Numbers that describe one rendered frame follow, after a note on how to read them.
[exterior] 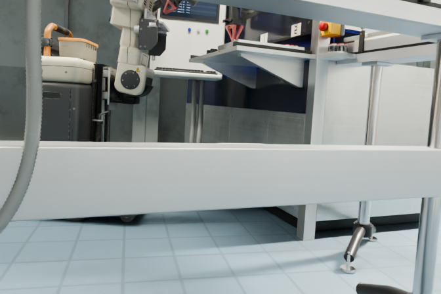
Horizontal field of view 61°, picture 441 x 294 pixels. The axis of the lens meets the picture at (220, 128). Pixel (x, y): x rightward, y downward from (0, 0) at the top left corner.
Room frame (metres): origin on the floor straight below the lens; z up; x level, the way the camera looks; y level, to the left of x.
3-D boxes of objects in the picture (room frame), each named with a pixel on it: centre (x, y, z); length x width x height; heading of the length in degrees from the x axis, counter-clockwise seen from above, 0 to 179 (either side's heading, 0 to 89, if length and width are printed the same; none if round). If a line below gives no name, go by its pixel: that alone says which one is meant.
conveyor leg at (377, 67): (1.62, -0.66, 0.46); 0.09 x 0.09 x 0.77; 22
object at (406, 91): (2.88, -0.50, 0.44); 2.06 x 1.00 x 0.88; 22
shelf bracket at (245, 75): (2.24, -0.04, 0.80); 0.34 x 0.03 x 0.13; 112
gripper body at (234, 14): (1.84, -0.04, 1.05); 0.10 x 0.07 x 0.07; 126
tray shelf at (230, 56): (2.01, -0.14, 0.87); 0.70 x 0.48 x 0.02; 22
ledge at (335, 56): (1.70, -0.52, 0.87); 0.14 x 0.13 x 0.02; 112
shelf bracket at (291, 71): (1.78, -0.22, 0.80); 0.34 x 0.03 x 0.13; 112
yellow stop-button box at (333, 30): (1.70, -0.47, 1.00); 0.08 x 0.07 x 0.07; 112
